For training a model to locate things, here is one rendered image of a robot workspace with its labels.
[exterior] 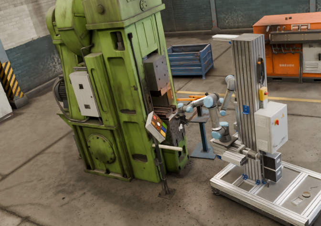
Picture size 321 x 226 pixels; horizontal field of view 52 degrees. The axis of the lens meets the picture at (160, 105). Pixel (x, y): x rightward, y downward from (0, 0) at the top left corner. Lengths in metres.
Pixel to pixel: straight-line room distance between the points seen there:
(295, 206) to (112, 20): 2.95
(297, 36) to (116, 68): 4.09
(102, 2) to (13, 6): 6.20
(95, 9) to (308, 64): 4.81
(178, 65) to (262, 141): 4.98
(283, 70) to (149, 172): 4.08
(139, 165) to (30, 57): 6.14
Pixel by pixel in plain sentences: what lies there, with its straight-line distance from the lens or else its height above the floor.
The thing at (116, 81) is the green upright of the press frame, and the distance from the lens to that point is 4.41.
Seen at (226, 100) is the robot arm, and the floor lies 1.19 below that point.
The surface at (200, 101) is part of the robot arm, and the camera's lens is 3.96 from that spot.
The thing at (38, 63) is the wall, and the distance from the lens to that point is 10.34.
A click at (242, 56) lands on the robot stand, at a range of 3.59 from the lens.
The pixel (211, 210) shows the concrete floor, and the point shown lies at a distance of 4.34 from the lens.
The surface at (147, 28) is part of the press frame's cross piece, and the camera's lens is 4.42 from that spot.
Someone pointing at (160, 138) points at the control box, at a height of 0.98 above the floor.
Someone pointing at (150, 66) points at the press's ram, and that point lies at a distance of 4.26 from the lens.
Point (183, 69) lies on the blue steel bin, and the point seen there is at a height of 0.27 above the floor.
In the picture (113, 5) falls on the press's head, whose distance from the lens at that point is 3.95.
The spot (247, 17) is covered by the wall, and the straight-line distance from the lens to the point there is 11.91.
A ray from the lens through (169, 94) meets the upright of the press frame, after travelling 4.89.
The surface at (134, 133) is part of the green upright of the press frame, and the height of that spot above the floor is 0.79.
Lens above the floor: 2.96
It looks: 24 degrees down
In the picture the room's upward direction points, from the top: 12 degrees counter-clockwise
